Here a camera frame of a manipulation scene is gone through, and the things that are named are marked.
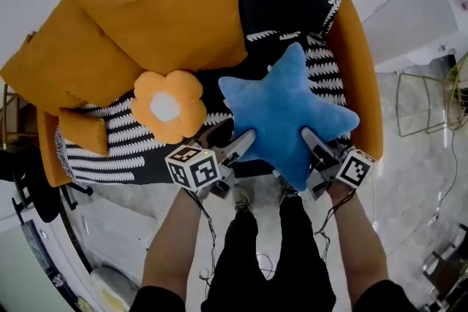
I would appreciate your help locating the person's left forearm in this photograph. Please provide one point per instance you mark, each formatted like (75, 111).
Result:
(172, 248)

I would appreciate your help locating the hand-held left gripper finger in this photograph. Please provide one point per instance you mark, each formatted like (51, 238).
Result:
(237, 150)
(217, 135)

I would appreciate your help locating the person's black shirt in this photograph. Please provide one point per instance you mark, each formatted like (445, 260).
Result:
(380, 297)

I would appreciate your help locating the blue star pillow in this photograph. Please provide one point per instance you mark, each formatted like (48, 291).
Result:
(285, 106)

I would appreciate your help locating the wooden side table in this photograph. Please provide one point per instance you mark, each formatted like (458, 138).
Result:
(18, 120)

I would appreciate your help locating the person's left shoe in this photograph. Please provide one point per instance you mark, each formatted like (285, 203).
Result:
(243, 197)

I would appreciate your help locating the black office chair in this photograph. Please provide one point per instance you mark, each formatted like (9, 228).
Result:
(40, 193)

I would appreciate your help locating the person's right shoe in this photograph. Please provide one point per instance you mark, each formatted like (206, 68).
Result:
(289, 191)

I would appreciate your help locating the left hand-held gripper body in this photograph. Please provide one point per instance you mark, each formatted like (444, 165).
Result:
(194, 168)

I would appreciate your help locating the white water dispenser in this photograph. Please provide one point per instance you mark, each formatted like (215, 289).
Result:
(413, 18)

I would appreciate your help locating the person's black trousers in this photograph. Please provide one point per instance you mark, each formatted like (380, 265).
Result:
(256, 266)

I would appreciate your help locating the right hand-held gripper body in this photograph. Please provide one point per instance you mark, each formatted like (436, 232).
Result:
(356, 168)

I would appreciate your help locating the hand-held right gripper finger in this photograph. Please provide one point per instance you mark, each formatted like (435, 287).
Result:
(340, 150)
(318, 153)

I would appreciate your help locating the person's shoe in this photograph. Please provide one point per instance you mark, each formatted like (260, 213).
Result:
(289, 191)
(243, 197)

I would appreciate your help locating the small orange sofa pillow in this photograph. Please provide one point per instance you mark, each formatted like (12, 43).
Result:
(84, 131)

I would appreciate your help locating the person's right forearm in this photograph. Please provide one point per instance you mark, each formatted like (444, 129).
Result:
(358, 248)

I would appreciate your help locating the orange flower pillow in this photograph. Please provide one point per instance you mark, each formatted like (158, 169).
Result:
(172, 109)

